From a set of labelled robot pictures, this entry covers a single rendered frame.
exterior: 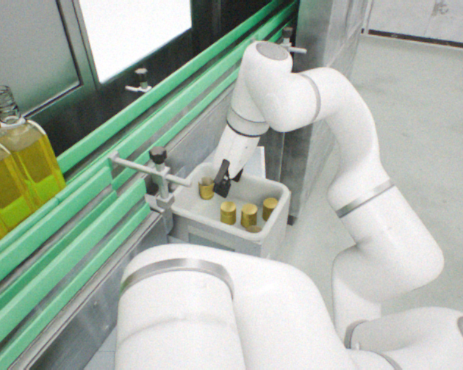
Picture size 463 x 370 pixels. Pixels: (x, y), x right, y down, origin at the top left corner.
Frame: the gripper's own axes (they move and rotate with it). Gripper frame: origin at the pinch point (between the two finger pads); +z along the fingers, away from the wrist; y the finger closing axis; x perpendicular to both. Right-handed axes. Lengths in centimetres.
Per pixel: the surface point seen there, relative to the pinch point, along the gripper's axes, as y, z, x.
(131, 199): 18.2, -3.9, -9.7
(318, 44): -73, -1, -5
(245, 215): 0.3, 6.5, 6.1
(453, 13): -349, 46, 51
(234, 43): -57, 4, -27
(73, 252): 31.4, -4.7, -9.6
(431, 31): -349, 66, 43
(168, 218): 11.8, 5.0, -5.6
